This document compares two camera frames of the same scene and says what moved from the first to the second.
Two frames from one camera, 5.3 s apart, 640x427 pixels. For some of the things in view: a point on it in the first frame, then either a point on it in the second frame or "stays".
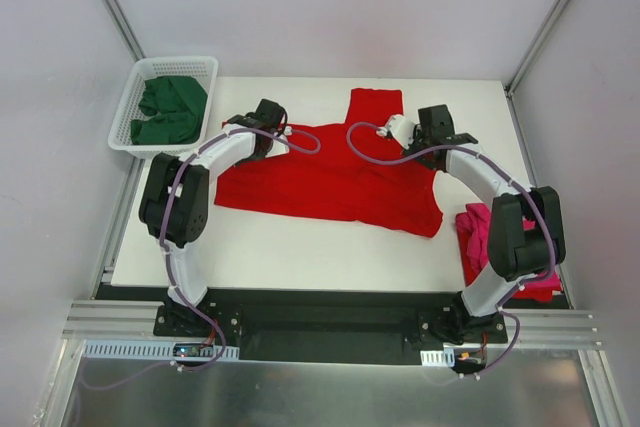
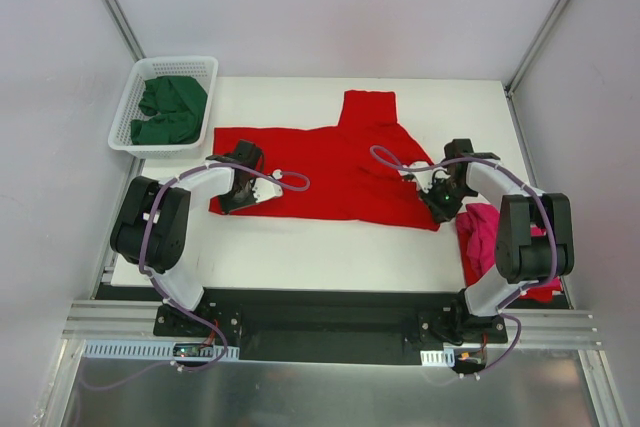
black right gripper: (420, 148) -> (441, 202)
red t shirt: (355, 176) stays
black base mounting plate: (315, 325) stays
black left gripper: (265, 145) -> (238, 197)
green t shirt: (174, 108) stays
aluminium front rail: (537, 328) stays
